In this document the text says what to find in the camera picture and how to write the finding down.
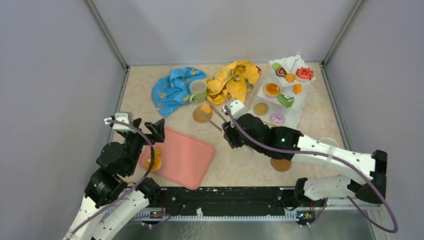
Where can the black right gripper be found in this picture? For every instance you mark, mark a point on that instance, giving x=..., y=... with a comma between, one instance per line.
x=230, y=134

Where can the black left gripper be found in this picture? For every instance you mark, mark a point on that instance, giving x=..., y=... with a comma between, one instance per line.
x=158, y=130

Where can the purple sprinkled donut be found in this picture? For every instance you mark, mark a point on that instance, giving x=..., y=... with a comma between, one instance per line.
x=277, y=119

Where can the round tan muffin cake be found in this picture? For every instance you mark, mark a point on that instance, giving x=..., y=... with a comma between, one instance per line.
x=260, y=109

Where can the metal tongs white handle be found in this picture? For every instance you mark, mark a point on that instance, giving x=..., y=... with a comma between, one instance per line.
x=215, y=111

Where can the green cake slice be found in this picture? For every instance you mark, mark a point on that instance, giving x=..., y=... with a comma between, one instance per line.
x=286, y=100

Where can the orange glazed bun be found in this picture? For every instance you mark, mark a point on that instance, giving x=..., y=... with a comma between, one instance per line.
x=157, y=164

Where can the yellow orange pastry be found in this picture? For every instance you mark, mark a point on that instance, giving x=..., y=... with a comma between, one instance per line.
x=271, y=90

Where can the orange swirl cookie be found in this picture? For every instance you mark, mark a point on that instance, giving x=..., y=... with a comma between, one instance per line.
x=290, y=78

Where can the round yellow cracker biscuit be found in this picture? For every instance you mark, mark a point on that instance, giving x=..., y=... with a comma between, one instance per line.
x=206, y=109

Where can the brown heart cookie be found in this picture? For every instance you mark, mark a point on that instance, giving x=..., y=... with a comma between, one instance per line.
x=281, y=72

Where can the red orange donut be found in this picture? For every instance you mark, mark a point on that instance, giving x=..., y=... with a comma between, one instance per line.
x=304, y=74

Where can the green round macaron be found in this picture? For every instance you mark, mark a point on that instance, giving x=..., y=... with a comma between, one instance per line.
x=276, y=67

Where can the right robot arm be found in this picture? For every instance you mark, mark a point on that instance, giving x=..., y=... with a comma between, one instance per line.
x=359, y=175

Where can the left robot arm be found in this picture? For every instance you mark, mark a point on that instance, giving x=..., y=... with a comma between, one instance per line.
x=109, y=202

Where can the round wooden coaster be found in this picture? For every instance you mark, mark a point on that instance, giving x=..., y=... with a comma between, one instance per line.
x=281, y=165

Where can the white tiered dessert stand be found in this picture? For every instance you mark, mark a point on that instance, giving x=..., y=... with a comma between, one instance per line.
x=292, y=115

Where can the blue patterned cloth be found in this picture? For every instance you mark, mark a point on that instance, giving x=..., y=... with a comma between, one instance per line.
x=172, y=91

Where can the pink cup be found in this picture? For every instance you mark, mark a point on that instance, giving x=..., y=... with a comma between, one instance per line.
x=329, y=141

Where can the pink plastic tray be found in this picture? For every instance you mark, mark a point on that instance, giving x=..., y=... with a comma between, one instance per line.
x=185, y=160

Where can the woven rattan coaster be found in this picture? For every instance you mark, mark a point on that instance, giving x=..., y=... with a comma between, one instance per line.
x=200, y=117

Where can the green mug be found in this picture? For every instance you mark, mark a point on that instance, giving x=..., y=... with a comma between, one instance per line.
x=198, y=90

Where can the yellow patterned cloth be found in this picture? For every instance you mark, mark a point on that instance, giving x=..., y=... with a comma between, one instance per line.
x=232, y=82

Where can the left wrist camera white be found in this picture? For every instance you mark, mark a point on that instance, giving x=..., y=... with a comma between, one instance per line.
x=120, y=122

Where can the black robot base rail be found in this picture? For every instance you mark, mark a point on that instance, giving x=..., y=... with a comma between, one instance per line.
x=231, y=201

